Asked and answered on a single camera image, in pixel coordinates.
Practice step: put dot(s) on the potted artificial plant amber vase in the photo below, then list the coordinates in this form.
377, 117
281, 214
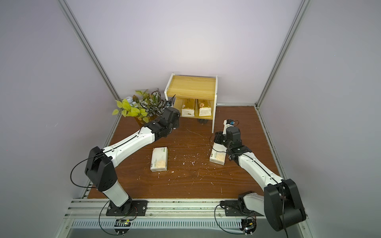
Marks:
143, 106

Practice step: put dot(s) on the left small circuit board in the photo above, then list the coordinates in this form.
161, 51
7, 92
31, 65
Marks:
122, 226

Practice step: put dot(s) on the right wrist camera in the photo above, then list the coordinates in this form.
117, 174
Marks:
228, 123

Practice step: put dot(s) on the white frame wooden shelf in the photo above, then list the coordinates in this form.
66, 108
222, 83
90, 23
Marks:
197, 87

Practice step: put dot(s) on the white green tissue pack left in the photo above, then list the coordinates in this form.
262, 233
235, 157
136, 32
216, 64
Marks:
159, 160

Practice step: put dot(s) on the aluminium front rail frame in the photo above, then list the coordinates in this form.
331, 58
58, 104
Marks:
198, 214

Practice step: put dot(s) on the gold tissue pack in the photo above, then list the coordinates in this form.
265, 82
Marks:
188, 108
204, 108

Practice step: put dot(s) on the right small circuit board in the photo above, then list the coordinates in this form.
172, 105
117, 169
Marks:
249, 225

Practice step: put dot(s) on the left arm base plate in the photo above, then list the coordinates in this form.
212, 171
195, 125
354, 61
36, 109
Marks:
129, 208

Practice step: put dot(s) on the small circuit board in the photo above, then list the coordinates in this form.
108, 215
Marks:
122, 226
249, 225

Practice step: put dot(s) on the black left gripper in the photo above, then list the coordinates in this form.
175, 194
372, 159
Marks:
176, 121

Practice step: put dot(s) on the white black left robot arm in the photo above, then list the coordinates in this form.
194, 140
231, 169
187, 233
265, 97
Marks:
101, 164

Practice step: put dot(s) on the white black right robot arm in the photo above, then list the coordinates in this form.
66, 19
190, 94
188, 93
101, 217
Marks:
281, 203

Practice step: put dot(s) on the white green tissue pack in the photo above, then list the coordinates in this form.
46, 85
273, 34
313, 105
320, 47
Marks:
218, 154
159, 160

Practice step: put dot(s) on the white green tissue pack right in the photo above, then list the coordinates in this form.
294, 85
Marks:
218, 154

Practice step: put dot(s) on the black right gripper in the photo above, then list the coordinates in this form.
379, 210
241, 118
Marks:
219, 140

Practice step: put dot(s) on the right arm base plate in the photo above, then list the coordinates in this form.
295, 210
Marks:
237, 208

